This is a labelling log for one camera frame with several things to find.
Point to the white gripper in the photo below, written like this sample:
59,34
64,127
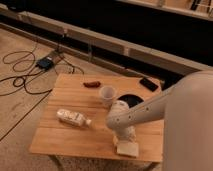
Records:
125,134

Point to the white sponge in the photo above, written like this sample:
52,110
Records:
128,148

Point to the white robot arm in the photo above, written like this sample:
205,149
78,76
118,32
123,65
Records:
187,111

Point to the dark ceramic bowl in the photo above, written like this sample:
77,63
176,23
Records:
131,99

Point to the white plastic cup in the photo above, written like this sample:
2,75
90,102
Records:
107,95

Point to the clear plastic bottle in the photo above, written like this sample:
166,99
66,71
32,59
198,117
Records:
73,118

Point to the black phone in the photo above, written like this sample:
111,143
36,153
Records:
148,84

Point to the wooden slat table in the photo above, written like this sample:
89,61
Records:
53,137

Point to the brown sausage toy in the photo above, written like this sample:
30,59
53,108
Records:
94,84

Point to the blue power box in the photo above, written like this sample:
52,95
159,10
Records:
45,63

